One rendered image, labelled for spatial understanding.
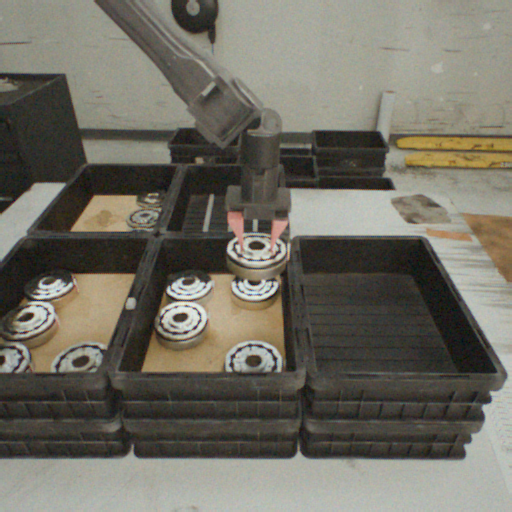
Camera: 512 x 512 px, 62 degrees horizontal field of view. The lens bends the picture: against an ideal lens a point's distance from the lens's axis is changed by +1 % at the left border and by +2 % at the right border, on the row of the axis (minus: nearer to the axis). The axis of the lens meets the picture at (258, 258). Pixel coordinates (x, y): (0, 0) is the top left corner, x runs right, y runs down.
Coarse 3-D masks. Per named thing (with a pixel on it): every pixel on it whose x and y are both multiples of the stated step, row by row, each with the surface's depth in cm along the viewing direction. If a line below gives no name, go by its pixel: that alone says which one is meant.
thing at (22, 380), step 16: (144, 256) 89; (0, 272) 85; (112, 336) 70; (112, 352) 67; (0, 384) 64; (16, 384) 64; (32, 384) 64; (48, 384) 64; (64, 384) 64; (80, 384) 64; (96, 384) 64
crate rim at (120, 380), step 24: (288, 264) 86; (144, 288) 80; (120, 336) 70; (120, 360) 66; (120, 384) 64; (144, 384) 64; (168, 384) 64; (192, 384) 64; (216, 384) 64; (240, 384) 64; (264, 384) 64; (288, 384) 64
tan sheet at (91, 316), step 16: (80, 288) 96; (96, 288) 96; (112, 288) 96; (128, 288) 96; (80, 304) 92; (96, 304) 92; (112, 304) 92; (64, 320) 88; (80, 320) 88; (96, 320) 88; (112, 320) 88; (0, 336) 84; (64, 336) 84; (80, 336) 84; (96, 336) 84; (32, 352) 81; (48, 352) 81; (48, 368) 78
